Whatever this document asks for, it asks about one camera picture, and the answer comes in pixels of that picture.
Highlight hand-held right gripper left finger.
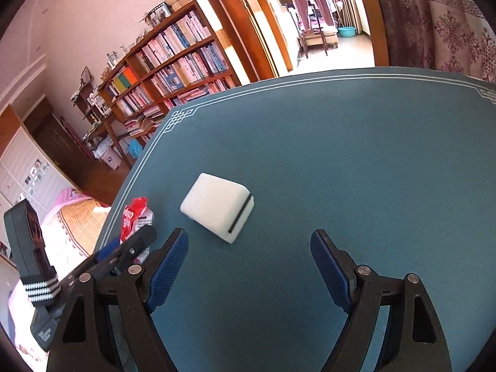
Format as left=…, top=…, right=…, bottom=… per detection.
left=46, top=228, right=190, bottom=372

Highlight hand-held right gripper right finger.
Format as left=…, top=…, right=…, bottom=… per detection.
left=310, top=228, right=453, bottom=372

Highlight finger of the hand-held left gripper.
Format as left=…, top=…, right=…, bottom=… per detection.
left=99, top=225, right=157, bottom=277
left=60, top=237, right=130, bottom=281

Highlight red snack packet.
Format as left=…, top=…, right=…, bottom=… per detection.
left=119, top=197, right=155, bottom=264

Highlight white sponge with black stripe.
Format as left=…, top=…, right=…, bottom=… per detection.
left=180, top=172, right=255, bottom=245

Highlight white waste bin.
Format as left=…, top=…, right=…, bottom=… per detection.
left=95, top=139, right=122, bottom=171

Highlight blue waste bin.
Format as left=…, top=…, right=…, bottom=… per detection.
left=128, top=139, right=146, bottom=160

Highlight dark wooden wardrobe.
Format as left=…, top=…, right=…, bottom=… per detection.
left=0, top=97, right=94, bottom=218

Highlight small wooden shelf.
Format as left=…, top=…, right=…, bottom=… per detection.
left=72, top=81, right=132, bottom=171

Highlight rows of books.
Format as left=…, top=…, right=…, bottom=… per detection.
left=106, top=10, right=237, bottom=140

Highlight wooden bookcase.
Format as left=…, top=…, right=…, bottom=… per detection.
left=99, top=0, right=243, bottom=152

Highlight wooden stool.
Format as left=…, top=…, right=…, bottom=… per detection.
left=298, top=27, right=339, bottom=61

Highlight patterned floral curtain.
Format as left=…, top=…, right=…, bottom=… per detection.
left=372, top=0, right=496, bottom=86

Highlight picture frame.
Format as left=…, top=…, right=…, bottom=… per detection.
left=149, top=2, right=173, bottom=24

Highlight wooden door frame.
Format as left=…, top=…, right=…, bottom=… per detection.
left=209, top=0, right=295, bottom=83

